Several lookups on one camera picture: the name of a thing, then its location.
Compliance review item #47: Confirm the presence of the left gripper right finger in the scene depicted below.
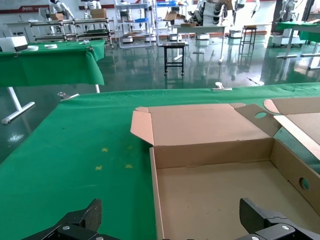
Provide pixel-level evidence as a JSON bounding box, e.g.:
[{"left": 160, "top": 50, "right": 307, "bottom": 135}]
[{"left": 234, "top": 197, "right": 320, "bottom": 240}]

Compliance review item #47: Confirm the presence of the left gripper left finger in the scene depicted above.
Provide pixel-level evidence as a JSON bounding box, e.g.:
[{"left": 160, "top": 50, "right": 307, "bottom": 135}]
[{"left": 22, "top": 198, "right": 111, "bottom": 240}]

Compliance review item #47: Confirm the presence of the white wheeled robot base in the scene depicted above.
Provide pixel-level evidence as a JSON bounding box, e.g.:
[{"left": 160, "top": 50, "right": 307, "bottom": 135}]
[{"left": 271, "top": 27, "right": 304, "bottom": 49}]

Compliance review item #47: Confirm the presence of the open brown cardboard box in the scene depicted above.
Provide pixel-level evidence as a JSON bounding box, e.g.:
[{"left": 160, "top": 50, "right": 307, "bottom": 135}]
[
  {"left": 130, "top": 102, "right": 320, "bottom": 240},
  {"left": 263, "top": 96, "right": 320, "bottom": 162}
]

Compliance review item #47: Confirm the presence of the white box device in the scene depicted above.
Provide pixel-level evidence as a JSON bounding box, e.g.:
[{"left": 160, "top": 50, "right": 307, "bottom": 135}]
[{"left": 0, "top": 36, "right": 29, "bottom": 53}]

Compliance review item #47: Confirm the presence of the closed cardboard box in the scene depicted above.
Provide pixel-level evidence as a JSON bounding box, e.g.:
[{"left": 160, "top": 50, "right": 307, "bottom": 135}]
[{"left": 90, "top": 8, "right": 108, "bottom": 19}]

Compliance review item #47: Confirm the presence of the green tablecloth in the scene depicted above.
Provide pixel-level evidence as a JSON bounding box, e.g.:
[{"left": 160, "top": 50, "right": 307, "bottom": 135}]
[{"left": 0, "top": 81, "right": 320, "bottom": 240}]

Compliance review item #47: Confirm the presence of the metal tablecloth clip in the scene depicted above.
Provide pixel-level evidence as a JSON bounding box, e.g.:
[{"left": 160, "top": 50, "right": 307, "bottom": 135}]
[
  {"left": 57, "top": 91, "right": 80, "bottom": 102},
  {"left": 212, "top": 81, "right": 233, "bottom": 91}
]

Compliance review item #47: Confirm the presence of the green cloth covered table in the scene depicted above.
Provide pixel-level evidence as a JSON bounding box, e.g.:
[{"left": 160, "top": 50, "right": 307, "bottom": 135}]
[
  {"left": 274, "top": 21, "right": 320, "bottom": 71},
  {"left": 0, "top": 39, "right": 106, "bottom": 125}
]

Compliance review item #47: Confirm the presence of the low black metal stool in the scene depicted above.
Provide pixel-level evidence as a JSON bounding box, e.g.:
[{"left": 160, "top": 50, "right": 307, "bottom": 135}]
[{"left": 159, "top": 41, "right": 189, "bottom": 76}]

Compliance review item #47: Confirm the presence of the tall black metal stool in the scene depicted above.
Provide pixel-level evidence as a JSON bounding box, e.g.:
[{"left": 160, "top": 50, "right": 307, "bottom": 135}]
[{"left": 238, "top": 25, "right": 258, "bottom": 69}]

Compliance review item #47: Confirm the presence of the metal pipe rack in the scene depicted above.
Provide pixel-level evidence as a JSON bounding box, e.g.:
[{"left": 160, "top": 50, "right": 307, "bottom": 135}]
[{"left": 28, "top": 17, "right": 117, "bottom": 48}]

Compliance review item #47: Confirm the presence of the white work table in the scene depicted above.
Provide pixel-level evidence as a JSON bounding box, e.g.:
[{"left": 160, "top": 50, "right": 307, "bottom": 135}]
[{"left": 174, "top": 23, "right": 229, "bottom": 65}]

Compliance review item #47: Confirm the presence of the white shelving unit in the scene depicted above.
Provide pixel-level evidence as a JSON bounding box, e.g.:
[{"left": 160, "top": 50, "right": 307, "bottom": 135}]
[{"left": 114, "top": 0, "right": 158, "bottom": 49}]

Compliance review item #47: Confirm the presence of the white humanoid robot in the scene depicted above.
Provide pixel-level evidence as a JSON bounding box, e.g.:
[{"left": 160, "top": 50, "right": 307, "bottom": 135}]
[{"left": 187, "top": 0, "right": 227, "bottom": 27}]

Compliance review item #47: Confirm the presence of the open cardboard carton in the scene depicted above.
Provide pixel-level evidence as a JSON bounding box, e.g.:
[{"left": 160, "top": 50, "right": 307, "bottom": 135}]
[{"left": 163, "top": 11, "right": 187, "bottom": 22}]

